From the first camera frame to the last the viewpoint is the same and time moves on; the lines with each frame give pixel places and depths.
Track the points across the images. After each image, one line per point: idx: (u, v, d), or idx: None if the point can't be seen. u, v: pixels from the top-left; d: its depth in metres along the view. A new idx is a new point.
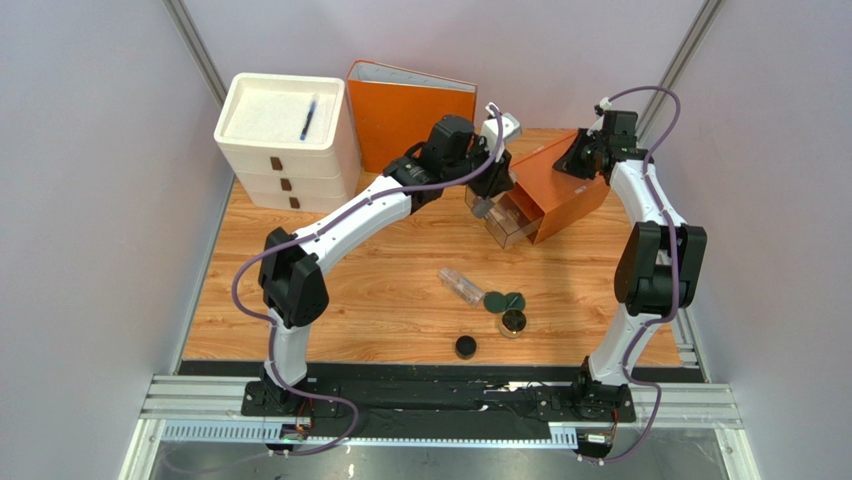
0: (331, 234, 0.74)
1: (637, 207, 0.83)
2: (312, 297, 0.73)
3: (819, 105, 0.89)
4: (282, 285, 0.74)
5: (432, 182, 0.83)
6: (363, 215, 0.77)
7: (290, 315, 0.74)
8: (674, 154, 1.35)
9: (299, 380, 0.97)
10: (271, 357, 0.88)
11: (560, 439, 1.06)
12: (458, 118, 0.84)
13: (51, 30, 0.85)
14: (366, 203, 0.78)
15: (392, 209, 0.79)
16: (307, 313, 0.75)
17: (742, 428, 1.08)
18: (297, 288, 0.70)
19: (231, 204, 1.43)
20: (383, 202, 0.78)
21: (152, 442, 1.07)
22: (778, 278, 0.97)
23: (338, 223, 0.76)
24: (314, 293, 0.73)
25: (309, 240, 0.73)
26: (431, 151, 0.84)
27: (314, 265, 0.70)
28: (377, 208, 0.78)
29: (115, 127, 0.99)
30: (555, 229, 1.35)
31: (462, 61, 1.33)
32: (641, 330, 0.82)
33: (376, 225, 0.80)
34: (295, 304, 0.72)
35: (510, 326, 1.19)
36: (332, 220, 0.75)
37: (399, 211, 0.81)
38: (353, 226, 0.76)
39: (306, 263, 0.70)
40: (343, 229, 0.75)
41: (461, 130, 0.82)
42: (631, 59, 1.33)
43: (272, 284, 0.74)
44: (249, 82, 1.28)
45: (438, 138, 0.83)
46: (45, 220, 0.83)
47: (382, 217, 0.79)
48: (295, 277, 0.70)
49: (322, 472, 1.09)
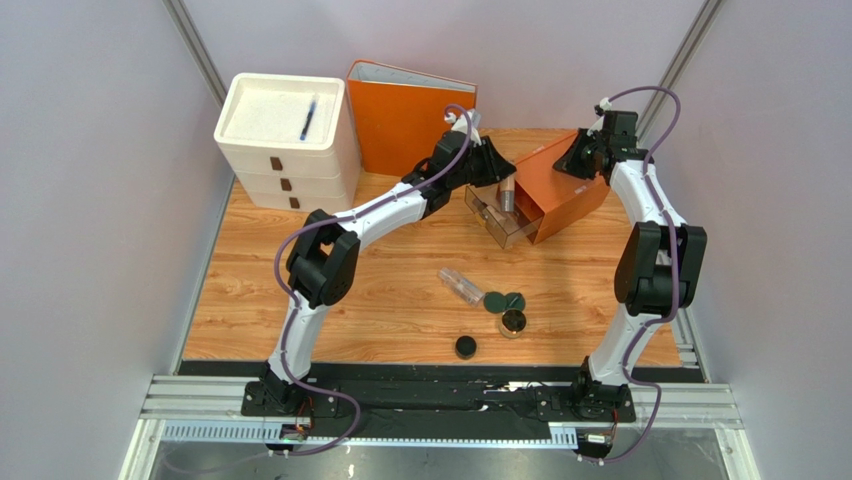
0: (366, 219, 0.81)
1: (637, 207, 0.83)
2: (344, 276, 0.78)
3: (819, 105, 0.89)
4: (313, 265, 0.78)
5: (440, 191, 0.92)
6: (391, 207, 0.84)
7: (320, 293, 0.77)
8: (675, 154, 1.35)
9: (304, 376, 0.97)
10: (282, 348, 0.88)
11: (560, 439, 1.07)
12: (452, 133, 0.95)
13: (50, 29, 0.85)
14: (393, 199, 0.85)
15: (412, 208, 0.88)
16: (335, 293, 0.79)
17: (742, 428, 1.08)
18: (336, 262, 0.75)
19: (231, 204, 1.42)
20: (407, 199, 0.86)
21: (152, 443, 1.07)
22: (778, 278, 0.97)
23: (372, 211, 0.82)
24: (348, 271, 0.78)
25: (347, 221, 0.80)
26: (434, 166, 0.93)
27: (354, 240, 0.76)
28: (401, 204, 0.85)
29: (115, 126, 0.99)
30: (555, 229, 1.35)
31: (462, 62, 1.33)
32: (641, 330, 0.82)
33: (396, 221, 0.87)
34: (329, 279, 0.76)
35: (510, 326, 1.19)
36: (367, 206, 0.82)
37: (414, 213, 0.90)
38: (383, 215, 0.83)
39: (346, 238, 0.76)
40: (376, 215, 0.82)
41: (461, 144, 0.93)
42: (631, 59, 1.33)
43: (303, 264, 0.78)
44: (249, 82, 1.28)
45: (442, 153, 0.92)
46: (44, 220, 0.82)
47: (403, 214, 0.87)
48: (335, 251, 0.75)
49: (322, 472, 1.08)
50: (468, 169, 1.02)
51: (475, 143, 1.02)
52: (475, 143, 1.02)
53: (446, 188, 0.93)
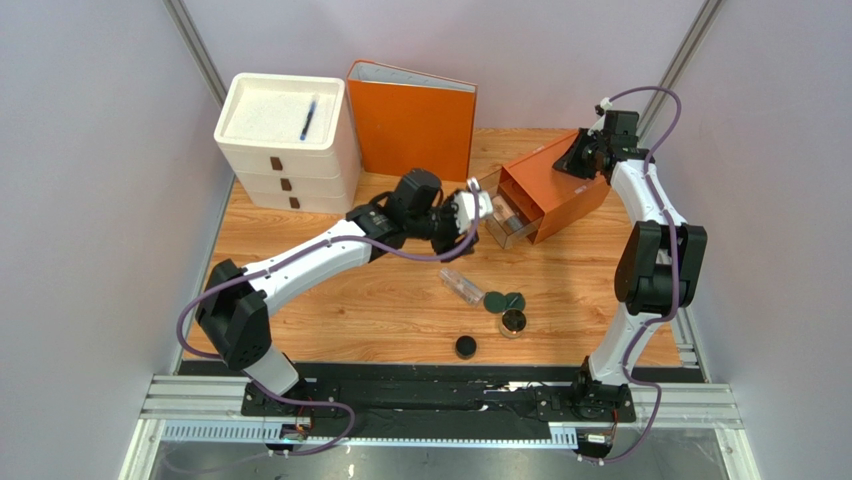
0: (283, 272, 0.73)
1: (637, 206, 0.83)
2: (249, 340, 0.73)
3: (819, 105, 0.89)
4: (219, 325, 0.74)
5: (393, 233, 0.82)
6: (319, 257, 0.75)
7: (226, 356, 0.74)
8: (675, 154, 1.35)
9: (285, 392, 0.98)
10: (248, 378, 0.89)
11: (560, 439, 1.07)
12: (427, 171, 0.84)
13: (51, 30, 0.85)
14: (325, 245, 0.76)
15: (351, 254, 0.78)
16: (243, 356, 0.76)
17: (742, 428, 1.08)
18: (236, 331, 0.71)
19: (230, 204, 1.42)
20: (343, 245, 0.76)
21: (152, 443, 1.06)
22: (778, 278, 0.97)
23: (292, 262, 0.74)
24: (254, 336, 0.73)
25: (259, 277, 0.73)
26: (395, 201, 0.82)
27: (259, 305, 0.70)
28: (334, 251, 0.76)
29: (116, 127, 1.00)
30: (555, 229, 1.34)
31: (461, 62, 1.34)
32: (641, 329, 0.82)
33: (330, 268, 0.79)
34: (231, 346, 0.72)
35: (510, 326, 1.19)
36: (287, 257, 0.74)
37: (356, 257, 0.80)
38: (306, 267, 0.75)
39: (249, 304, 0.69)
40: (296, 269, 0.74)
41: (431, 185, 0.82)
42: (631, 59, 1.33)
43: (210, 321, 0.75)
44: (250, 82, 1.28)
45: (407, 190, 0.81)
46: (46, 220, 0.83)
47: (339, 260, 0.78)
48: (236, 319, 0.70)
49: (322, 472, 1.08)
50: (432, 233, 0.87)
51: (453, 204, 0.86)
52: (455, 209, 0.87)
53: (402, 228, 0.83)
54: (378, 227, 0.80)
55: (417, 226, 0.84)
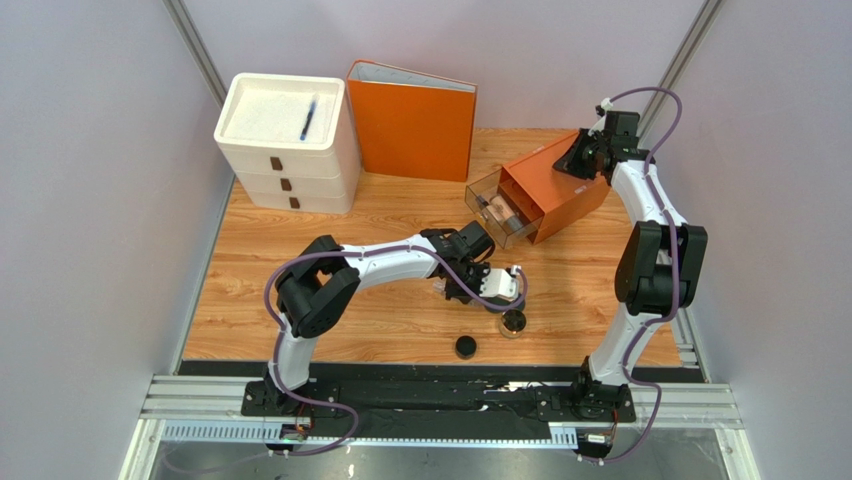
0: (373, 260, 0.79)
1: (638, 207, 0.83)
2: (329, 312, 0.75)
3: (819, 105, 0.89)
4: (301, 292, 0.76)
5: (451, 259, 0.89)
6: (402, 257, 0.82)
7: (300, 323, 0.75)
8: (675, 155, 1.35)
9: (296, 388, 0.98)
10: (275, 361, 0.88)
11: (560, 439, 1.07)
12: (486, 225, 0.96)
13: (50, 30, 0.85)
14: (405, 249, 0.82)
15: (421, 264, 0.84)
16: (315, 328, 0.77)
17: (742, 428, 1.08)
18: (327, 295, 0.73)
19: (230, 204, 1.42)
20: (419, 253, 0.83)
21: (152, 443, 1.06)
22: (778, 278, 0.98)
23: (382, 254, 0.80)
24: (335, 308, 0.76)
25: (353, 257, 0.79)
26: (460, 237, 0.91)
27: (353, 277, 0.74)
28: (412, 257, 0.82)
29: (116, 127, 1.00)
30: (555, 229, 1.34)
31: (462, 62, 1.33)
32: (641, 329, 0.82)
33: (403, 272, 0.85)
34: (313, 311, 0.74)
35: (509, 326, 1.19)
36: (379, 248, 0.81)
37: (422, 270, 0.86)
38: (391, 262, 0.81)
39: (347, 273, 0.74)
40: (384, 259, 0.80)
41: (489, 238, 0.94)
42: (632, 60, 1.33)
43: (291, 287, 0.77)
44: (249, 81, 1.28)
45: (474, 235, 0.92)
46: (45, 220, 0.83)
47: (412, 267, 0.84)
48: (332, 284, 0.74)
49: (322, 472, 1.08)
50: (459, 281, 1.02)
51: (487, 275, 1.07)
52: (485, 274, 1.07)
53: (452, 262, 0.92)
54: (445, 250, 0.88)
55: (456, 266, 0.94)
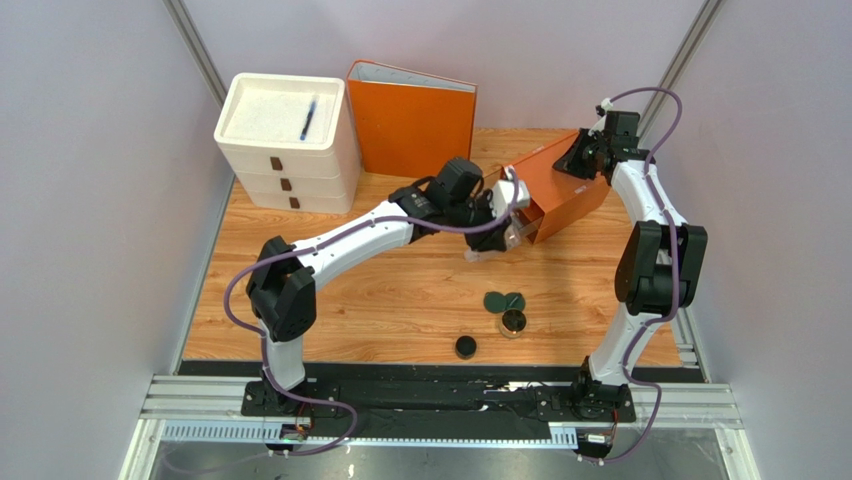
0: (330, 250, 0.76)
1: (638, 206, 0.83)
2: (298, 313, 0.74)
3: (820, 105, 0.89)
4: (269, 298, 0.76)
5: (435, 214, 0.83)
6: (365, 235, 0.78)
7: (274, 329, 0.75)
8: (675, 155, 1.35)
9: (293, 387, 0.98)
10: (266, 363, 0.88)
11: (560, 439, 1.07)
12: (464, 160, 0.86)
13: (51, 31, 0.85)
14: (368, 225, 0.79)
15: (393, 235, 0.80)
16: (290, 330, 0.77)
17: (742, 428, 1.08)
18: (287, 301, 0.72)
19: (230, 204, 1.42)
20: (386, 225, 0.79)
21: (152, 443, 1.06)
22: (778, 278, 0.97)
23: (339, 240, 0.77)
24: (301, 310, 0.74)
25: (307, 253, 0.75)
26: (439, 186, 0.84)
27: (307, 279, 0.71)
28: (378, 231, 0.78)
29: (116, 127, 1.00)
30: (555, 229, 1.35)
31: (462, 62, 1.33)
32: (641, 329, 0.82)
33: (374, 247, 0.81)
34: (281, 316, 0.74)
35: (510, 326, 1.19)
36: (334, 236, 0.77)
37: (399, 238, 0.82)
38: (352, 245, 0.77)
39: (300, 276, 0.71)
40: (342, 246, 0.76)
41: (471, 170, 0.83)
42: (632, 60, 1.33)
43: (260, 294, 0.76)
44: (249, 82, 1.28)
45: (450, 176, 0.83)
46: (45, 220, 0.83)
47: (383, 240, 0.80)
48: (288, 289, 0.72)
49: (322, 472, 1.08)
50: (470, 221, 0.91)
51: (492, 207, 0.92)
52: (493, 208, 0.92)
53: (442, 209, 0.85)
54: (420, 210, 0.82)
55: (452, 216, 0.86)
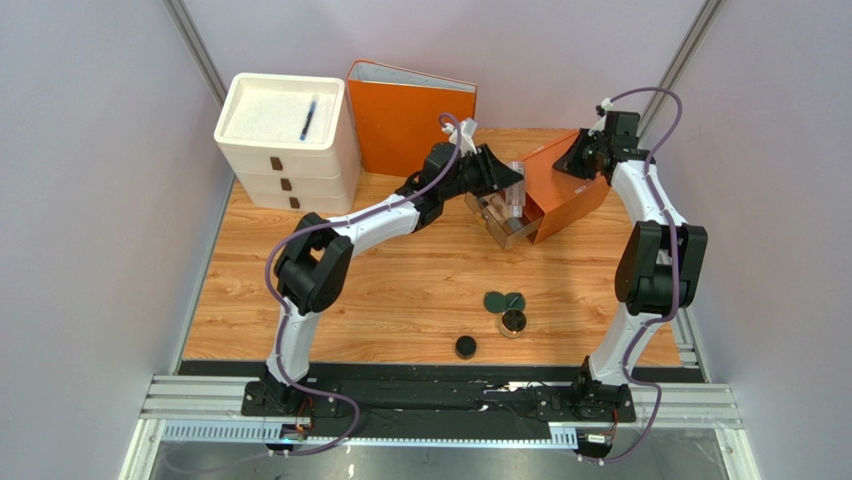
0: (360, 225, 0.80)
1: (638, 207, 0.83)
2: (333, 281, 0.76)
3: (820, 105, 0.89)
4: (301, 271, 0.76)
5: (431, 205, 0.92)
6: (387, 216, 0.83)
7: (308, 299, 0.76)
8: (675, 155, 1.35)
9: (301, 378, 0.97)
10: (277, 351, 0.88)
11: (560, 439, 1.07)
12: (440, 145, 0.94)
13: (51, 31, 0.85)
14: (387, 208, 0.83)
15: (404, 220, 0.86)
16: (323, 301, 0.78)
17: (742, 428, 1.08)
18: (327, 266, 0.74)
19: (230, 204, 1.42)
20: (400, 210, 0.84)
21: (152, 443, 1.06)
22: (778, 277, 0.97)
23: (366, 218, 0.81)
24: (337, 278, 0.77)
25: (340, 226, 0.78)
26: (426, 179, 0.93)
27: (347, 244, 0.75)
28: (395, 215, 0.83)
29: (116, 127, 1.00)
30: (556, 228, 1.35)
31: (462, 62, 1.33)
32: (641, 329, 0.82)
33: (387, 231, 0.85)
34: (319, 284, 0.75)
35: (509, 326, 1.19)
36: (362, 213, 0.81)
37: (406, 225, 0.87)
38: (377, 223, 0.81)
39: (339, 242, 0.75)
40: (370, 222, 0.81)
41: (449, 155, 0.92)
42: (631, 60, 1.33)
43: (291, 268, 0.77)
44: (249, 82, 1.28)
45: (431, 168, 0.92)
46: (45, 220, 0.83)
47: (396, 224, 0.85)
48: (328, 255, 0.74)
49: (322, 472, 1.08)
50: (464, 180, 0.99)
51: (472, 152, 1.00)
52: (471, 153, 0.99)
53: (437, 200, 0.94)
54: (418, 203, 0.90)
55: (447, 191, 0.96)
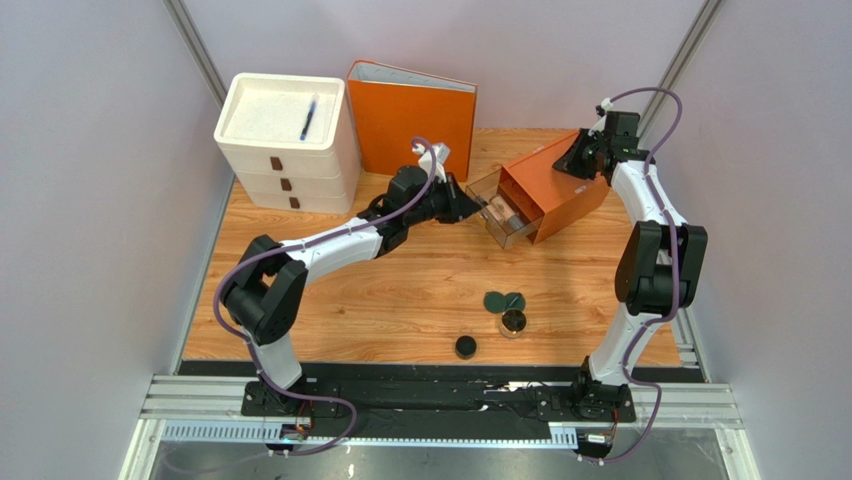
0: (316, 249, 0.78)
1: (638, 206, 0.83)
2: (282, 311, 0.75)
3: (820, 105, 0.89)
4: (249, 299, 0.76)
5: (393, 230, 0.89)
6: (345, 240, 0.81)
7: (257, 330, 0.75)
8: (675, 155, 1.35)
9: (290, 385, 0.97)
10: (260, 366, 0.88)
11: (560, 439, 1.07)
12: (412, 169, 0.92)
13: (51, 32, 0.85)
14: (347, 232, 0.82)
15: (365, 244, 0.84)
16: (274, 330, 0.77)
17: (742, 428, 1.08)
18: (275, 297, 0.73)
19: (231, 204, 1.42)
20: (362, 233, 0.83)
21: (152, 443, 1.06)
22: (778, 277, 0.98)
23: (324, 242, 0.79)
24: (286, 307, 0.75)
25: (295, 250, 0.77)
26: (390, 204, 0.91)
27: (299, 270, 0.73)
28: (356, 238, 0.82)
29: (116, 127, 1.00)
30: (555, 229, 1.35)
31: (462, 62, 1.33)
32: (640, 330, 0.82)
33: (347, 256, 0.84)
34: (267, 314, 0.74)
35: (510, 326, 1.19)
36: (320, 237, 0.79)
37: (368, 249, 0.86)
38: (335, 246, 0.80)
39: (290, 269, 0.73)
40: (327, 247, 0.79)
41: (417, 182, 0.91)
42: (631, 60, 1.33)
43: (240, 297, 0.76)
44: (249, 82, 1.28)
45: (397, 191, 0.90)
46: (45, 220, 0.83)
47: (356, 248, 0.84)
48: (276, 284, 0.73)
49: (322, 472, 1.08)
50: (430, 206, 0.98)
51: (441, 179, 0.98)
52: (439, 179, 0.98)
53: (402, 225, 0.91)
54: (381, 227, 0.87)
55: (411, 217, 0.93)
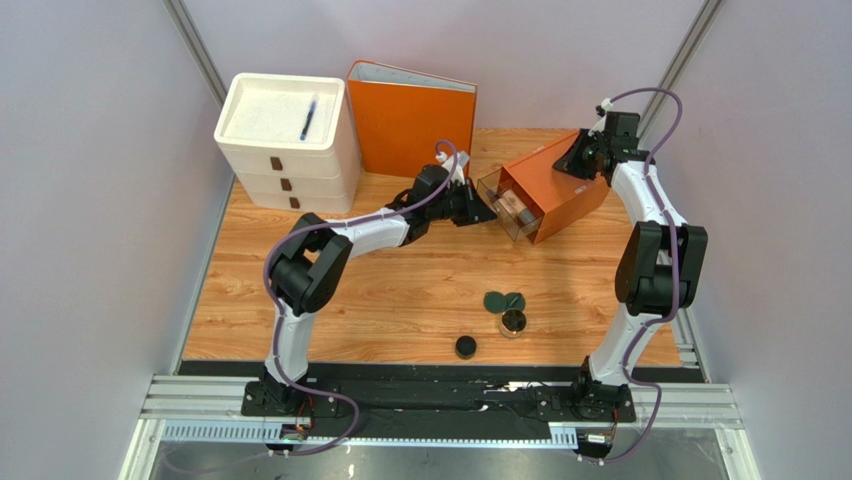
0: (357, 228, 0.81)
1: (638, 207, 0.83)
2: (327, 282, 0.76)
3: (820, 105, 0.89)
4: (296, 271, 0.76)
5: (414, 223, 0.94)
6: (381, 223, 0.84)
7: (302, 300, 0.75)
8: (675, 154, 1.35)
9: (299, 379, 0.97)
10: (275, 353, 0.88)
11: (560, 439, 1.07)
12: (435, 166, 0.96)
13: (50, 33, 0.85)
14: (382, 217, 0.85)
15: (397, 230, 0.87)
16: (317, 302, 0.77)
17: (742, 428, 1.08)
18: (324, 266, 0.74)
19: (231, 204, 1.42)
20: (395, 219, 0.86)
21: (152, 443, 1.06)
22: (778, 277, 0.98)
23: (362, 223, 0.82)
24: (331, 278, 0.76)
25: (338, 226, 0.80)
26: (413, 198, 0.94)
27: (346, 243, 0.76)
28: (390, 223, 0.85)
29: (116, 127, 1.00)
30: (556, 228, 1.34)
31: (463, 62, 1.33)
32: (642, 329, 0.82)
33: (378, 241, 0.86)
34: (314, 283, 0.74)
35: (510, 326, 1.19)
36: (359, 218, 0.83)
37: (396, 238, 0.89)
38: (373, 228, 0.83)
39: (338, 241, 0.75)
40: (367, 227, 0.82)
41: (441, 178, 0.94)
42: (631, 60, 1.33)
43: (286, 269, 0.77)
44: (249, 82, 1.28)
45: (422, 186, 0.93)
46: (44, 220, 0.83)
47: (388, 234, 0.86)
48: (325, 254, 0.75)
49: (322, 472, 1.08)
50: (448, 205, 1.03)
51: (459, 181, 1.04)
52: (457, 182, 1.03)
53: (424, 217, 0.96)
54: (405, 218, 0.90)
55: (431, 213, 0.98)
